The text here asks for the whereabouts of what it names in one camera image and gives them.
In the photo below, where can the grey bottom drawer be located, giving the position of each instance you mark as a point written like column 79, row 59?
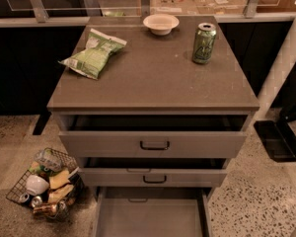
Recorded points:
column 152, row 212

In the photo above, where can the grey drawer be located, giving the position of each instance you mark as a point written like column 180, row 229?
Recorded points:
column 152, row 144
column 153, row 172
column 152, row 212

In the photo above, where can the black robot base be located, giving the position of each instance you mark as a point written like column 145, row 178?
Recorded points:
column 278, row 137

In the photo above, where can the grey drawer cabinet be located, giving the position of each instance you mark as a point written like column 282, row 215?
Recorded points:
column 153, row 85

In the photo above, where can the grey top drawer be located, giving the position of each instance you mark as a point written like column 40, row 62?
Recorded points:
column 152, row 144

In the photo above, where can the grey middle drawer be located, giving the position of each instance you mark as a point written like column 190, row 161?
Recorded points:
column 153, row 172

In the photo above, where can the green soda can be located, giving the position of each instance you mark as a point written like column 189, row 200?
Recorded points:
column 204, row 39

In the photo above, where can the yellow sponge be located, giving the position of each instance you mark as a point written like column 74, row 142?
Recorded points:
column 59, row 180

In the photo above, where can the white bowl on cabinet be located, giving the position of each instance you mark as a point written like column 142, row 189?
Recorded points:
column 161, row 24

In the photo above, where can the brown snack bag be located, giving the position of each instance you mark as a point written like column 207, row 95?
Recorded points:
column 56, row 211

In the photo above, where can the clear plastic bottle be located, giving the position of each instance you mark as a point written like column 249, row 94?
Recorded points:
column 48, row 161

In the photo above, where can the silver can in basket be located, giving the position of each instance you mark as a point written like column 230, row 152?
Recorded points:
column 36, row 201

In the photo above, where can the white bowl in basket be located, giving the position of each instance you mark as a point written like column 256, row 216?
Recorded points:
column 36, row 185

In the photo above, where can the green chip bag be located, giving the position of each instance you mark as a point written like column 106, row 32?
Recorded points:
column 93, row 58

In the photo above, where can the blue silver can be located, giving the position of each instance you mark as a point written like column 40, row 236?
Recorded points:
column 24, row 198

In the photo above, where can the black wire basket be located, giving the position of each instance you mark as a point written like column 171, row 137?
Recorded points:
column 67, row 193

